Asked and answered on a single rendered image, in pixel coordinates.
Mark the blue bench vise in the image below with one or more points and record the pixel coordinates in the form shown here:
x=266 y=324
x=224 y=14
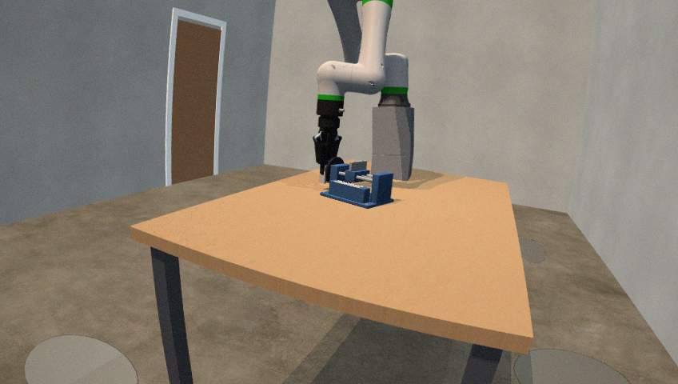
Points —
x=341 y=175

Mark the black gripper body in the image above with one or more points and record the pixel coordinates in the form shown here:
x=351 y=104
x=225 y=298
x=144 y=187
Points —
x=325 y=124

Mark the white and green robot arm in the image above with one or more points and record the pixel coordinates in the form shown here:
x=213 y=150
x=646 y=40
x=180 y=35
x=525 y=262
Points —
x=366 y=66

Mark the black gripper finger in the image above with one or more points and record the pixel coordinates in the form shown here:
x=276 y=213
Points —
x=333 y=147
x=321 y=151

